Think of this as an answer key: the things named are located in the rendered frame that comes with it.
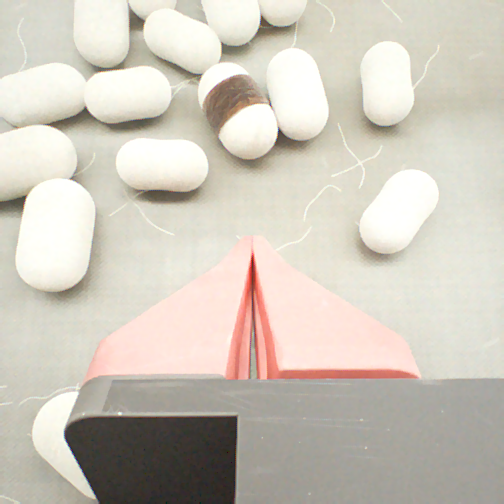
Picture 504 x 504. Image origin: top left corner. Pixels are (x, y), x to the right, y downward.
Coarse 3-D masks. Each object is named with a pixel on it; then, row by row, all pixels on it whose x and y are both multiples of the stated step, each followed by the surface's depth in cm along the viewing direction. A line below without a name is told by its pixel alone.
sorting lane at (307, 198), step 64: (0, 0) 17; (64, 0) 17; (192, 0) 17; (320, 0) 17; (384, 0) 17; (448, 0) 17; (0, 64) 16; (128, 64) 16; (256, 64) 16; (320, 64) 16; (448, 64) 16; (0, 128) 16; (64, 128) 16; (128, 128) 16; (192, 128) 15; (384, 128) 15; (448, 128) 15; (128, 192) 15; (192, 192) 15; (256, 192) 15; (320, 192) 15; (448, 192) 15; (0, 256) 14; (128, 256) 14; (192, 256) 14; (320, 256) 14; (384, 256) 14; (448, 256) 14; (0, 320) 14; (64, 320) 14; (128, 320) 14; (384, 320) 14; (448, 320) 14; (0, 384) 13; (64, 384) 13; (0, 448) 13
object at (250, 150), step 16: (224, 64) 14; (208, 80) 14; (240, 112) 13; (256, 112) 13; (272, 112) 14; (224, 128) 14; (240, 128) 13; (256, 128) 13; (272, 128) 14; (224, 144) 14; (240, 144) 14; (256, 144) 14; (272, 144) 14
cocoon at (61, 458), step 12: (60, 396) 12; (72, 396) 12; (48, 408) 11; (60, 408) 11; (36, 420) 11; (48, 420) 11; (60, 420) 11; (36, 432) 11; (48, 432) 11; (60, 432) 11; (36, 444) 11; (48, 444) 11; (60, 444) 11; (48, 456) 11; (60, 456) 11; (72, 456) 11; (60, 468) 11; (72, 468) 11; (72, 480) 11; (84, 480) 11; (84, 492) 11
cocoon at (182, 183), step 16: (128, 144) 14; (144, 144) 13; (160, 144) 13; (176, 144) 13; (192, 144) 14; (128, 160) 13; (144, 160) 13; (160, 160) 13; (176, 160) 13; (192, 160) 13; (128, 176) 13; (144, 176) 13; (160, 176) 13; (176, 176) 13; (192, 176) 14
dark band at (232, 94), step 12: (228, 84) 13; (240, 84) 14; (252, 84) 14; (216, 96) 14; (228, 96) 13; (240, 96) 13; (252, 96) 13; (264, 96) 14; (204, 108) 14; (216, 108) 14; (228, 108) 13; (240, 108) 13; (216, 120) 14; (216, 132) 14
